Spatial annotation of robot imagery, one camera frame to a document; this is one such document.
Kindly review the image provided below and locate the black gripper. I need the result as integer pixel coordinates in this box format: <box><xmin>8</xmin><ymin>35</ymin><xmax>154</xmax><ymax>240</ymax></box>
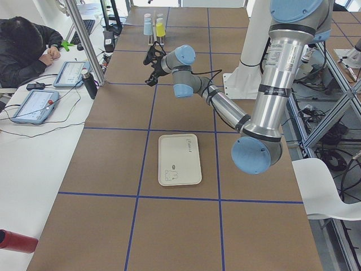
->
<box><xmin>145</xmin><ymin>56</ymin><xmax>166</xmax><ymax>86</ymax></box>

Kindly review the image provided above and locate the light blue cup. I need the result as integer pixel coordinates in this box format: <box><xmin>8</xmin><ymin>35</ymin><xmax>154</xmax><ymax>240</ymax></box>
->
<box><xmin>143</xmin><ymin>21</ymin><xmax>153</xmax><ymax>36</ymax></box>

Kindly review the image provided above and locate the yellow cup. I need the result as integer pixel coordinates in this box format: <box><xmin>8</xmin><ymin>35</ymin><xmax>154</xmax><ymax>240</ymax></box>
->
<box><xmin>156</xmin><ymin>22</ymin><xmax>166</xmax><ymax>37</ymax></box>

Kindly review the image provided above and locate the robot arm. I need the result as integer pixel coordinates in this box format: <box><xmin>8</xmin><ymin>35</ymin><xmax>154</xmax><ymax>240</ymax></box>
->
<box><xmin>143</xmin><ymin>1</ymin><xmax>333</xmax><ymax>174</ymax></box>

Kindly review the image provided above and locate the black monitor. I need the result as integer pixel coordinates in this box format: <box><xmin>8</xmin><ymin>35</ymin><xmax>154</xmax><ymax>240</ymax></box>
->
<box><xmin>100</xmin><ymin>0</ymin><xmax>122</xmax><ymax>36</ymax></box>

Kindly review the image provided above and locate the black thermos bottle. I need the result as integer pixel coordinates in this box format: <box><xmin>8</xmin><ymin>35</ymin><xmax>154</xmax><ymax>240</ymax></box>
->
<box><xmin>81</xmin><ymin>68</ymin><xmax>98</xmax><ymax>99</ymax></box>

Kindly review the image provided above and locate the black computer mouse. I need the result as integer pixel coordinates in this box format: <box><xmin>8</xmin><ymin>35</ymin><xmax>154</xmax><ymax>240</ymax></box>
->
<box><xmin>77</xmin><ymin>43</ymin><xmax>84</xmax><ymax>51</ymax></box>

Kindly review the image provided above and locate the blue teach pendant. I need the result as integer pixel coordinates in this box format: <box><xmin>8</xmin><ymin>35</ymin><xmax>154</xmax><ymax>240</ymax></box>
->
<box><xmin>53</xmin><ymin>61</ymin><xmax>90</xmax><ymax>88</ymax></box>
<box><xmin>10</xmin><ymin>90</ymin><xmax>60</xmax><ymax>125</ymax></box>

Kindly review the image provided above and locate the black keyboard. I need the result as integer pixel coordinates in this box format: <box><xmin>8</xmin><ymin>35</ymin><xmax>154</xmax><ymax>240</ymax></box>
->
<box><xmin>69</xmin><ymin>19</ymin><xmax>96</xmax><ymax>45</ymax></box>

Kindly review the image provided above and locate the cream plastic tray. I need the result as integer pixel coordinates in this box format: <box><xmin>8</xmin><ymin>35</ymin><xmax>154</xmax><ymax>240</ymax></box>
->
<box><xmin>158</xmin><ymin>134</ymin><xmax>202</xmax><ymax>186</ymax></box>

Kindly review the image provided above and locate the green plastic clamp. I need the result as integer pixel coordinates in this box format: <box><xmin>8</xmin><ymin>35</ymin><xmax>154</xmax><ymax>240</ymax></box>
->
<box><xmin>61</xmin><ymin>40</ymin><xmax>74</xmax><ymax>52</ymax></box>

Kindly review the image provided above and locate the black power adapter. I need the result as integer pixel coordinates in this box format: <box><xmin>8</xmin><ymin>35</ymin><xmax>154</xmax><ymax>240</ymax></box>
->
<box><xmin>26</xmin><ymin>82</ymin><xmax>46</xmax><ymax>91</ymax></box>

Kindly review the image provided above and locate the person in dark jacket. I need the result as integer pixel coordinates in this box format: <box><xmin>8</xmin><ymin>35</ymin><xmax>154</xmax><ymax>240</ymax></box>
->
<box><xmin>1</xmin><ymin>16</ymin><xmax>63</xmax><ymax>88</ymax></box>

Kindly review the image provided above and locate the white plastic chair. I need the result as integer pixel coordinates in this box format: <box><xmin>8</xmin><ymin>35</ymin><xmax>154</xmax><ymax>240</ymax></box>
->
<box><xmin>292</xmin><ymin>158</ymin><xmax>360</xmax><ymax>221</ymax></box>

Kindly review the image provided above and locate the red bottle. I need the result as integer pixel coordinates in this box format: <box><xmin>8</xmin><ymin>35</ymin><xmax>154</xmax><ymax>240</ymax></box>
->
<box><xmin>1</xmin><ymin>229</ymin><xmax>38</xmax><ymax>253</ymax></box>

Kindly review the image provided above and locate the white wire cup rack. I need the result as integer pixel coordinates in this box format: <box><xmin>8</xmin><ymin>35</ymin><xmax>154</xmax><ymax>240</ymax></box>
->
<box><xmin>147</xmin><ymin>11</ymin><xmax>166</xmax><ymax>45</ymax></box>

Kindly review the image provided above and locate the aluminium frame post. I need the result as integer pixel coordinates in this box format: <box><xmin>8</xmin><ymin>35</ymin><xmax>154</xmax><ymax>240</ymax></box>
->
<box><xmin>64</xmin><ymin>0</ymin><xmax>105</xmax><ymax>86</ymax></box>

